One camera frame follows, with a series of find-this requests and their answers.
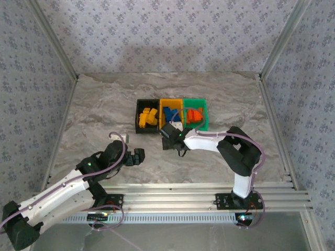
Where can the blue two-by-four brick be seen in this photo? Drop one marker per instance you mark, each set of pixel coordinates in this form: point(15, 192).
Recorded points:
point(168, 115)

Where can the yellow two-by-two brick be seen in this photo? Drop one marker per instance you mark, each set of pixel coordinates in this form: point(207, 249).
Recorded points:
point(142, 123)
point(154, 112)

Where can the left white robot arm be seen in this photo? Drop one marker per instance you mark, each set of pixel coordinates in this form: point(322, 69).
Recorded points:
point(52, 194)

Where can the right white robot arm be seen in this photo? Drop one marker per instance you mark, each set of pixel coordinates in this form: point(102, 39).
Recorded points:
point(204, 143)

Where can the green plastic bin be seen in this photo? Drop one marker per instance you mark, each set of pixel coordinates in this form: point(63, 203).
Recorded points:
point(205, 123)

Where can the yellow plastic bin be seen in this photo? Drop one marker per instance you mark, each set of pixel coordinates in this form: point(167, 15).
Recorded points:
point(171, 102)

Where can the black plastic bin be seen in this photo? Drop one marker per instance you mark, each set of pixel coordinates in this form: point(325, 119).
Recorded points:
point(146, 103)

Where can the left controller board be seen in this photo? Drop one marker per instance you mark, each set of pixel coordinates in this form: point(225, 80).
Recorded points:
point(98, 217)

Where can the controller board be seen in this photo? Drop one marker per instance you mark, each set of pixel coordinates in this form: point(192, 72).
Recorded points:
point(243, 219)
point(98, 217)

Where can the right controller board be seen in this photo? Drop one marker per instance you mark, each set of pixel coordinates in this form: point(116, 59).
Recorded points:
point(243, 219)

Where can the wide aluminium base rail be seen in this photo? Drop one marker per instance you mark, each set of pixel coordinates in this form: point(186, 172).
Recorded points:
point(170, 198)

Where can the aluminium table side rail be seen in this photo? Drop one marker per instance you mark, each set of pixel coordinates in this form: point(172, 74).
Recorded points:
point(61, 130)
point(273, 117)

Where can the aluminium frame post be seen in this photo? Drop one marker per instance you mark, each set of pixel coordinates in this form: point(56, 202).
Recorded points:
point(54, 39)
point(284, 38)

